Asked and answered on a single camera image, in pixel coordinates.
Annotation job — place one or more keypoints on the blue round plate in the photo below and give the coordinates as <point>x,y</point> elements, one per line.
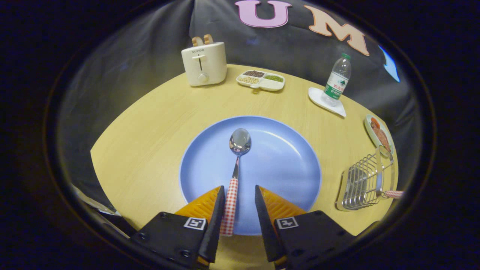
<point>285,165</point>

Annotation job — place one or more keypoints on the black backdrop cloth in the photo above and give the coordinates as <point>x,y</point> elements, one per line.
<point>150,56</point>

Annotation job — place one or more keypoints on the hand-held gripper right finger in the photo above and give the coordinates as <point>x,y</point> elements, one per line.
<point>311,236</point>

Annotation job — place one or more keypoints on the beige cardboard box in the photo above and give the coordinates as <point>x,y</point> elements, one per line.
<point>98,205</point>

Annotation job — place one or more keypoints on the white square coaster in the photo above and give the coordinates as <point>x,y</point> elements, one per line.
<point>318,98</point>

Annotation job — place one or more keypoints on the white plate with meat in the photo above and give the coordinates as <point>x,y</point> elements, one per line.
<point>380,137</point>

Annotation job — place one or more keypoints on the cream white toaster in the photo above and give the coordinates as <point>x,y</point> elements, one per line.
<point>210,67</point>

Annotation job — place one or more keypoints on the white divided dish with beans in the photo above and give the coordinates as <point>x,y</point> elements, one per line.
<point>268,85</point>

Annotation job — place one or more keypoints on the brown bread slice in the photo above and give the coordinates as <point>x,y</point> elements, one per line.
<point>197,41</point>
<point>208,39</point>

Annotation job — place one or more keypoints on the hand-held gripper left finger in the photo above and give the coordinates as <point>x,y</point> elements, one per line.
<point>176,236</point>

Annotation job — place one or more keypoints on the clear water bottle green cap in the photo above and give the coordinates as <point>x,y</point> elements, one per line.
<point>336,84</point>

